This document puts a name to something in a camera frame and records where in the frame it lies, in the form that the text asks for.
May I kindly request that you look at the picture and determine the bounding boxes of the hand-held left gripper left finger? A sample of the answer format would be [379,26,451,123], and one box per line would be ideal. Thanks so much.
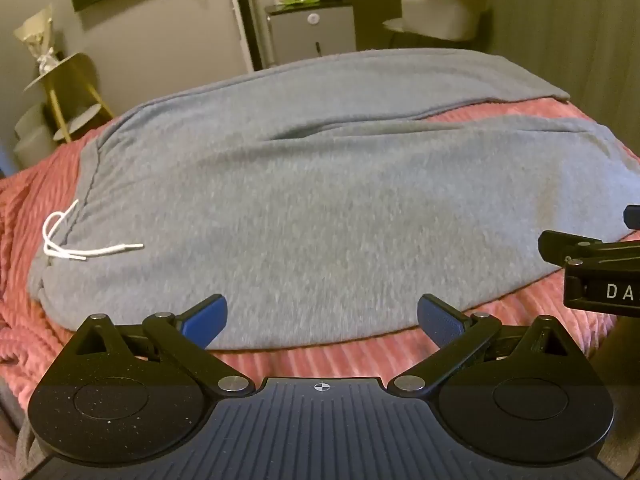
[65,294,256,397]

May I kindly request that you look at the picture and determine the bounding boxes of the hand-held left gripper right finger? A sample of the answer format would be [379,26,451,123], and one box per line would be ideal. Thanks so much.
[387,294,581,397]

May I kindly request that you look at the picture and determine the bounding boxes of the grey sweat pants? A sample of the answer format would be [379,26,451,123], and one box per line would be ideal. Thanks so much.
[27,47,640,352]

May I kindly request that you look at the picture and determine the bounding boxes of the pink ribbed blanket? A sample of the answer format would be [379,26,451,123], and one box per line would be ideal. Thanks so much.
[0,95,640,431]

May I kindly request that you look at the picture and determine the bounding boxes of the white round storage box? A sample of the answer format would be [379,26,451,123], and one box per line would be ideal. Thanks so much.
[12,125,62,169]
[14,102,52,137]

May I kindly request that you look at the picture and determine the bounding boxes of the gold side table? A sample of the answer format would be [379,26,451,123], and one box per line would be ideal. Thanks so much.
[22,51,115,143]

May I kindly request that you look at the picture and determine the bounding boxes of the grey cabinet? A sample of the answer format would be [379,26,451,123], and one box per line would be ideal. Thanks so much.
[265,2,357,67]

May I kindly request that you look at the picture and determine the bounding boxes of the paper wrapped bouquet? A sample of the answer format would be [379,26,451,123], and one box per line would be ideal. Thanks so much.
[13,4,66,77]

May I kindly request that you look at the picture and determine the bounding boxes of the white door frame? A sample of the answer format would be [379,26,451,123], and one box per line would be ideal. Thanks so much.
[217,0,263,73]

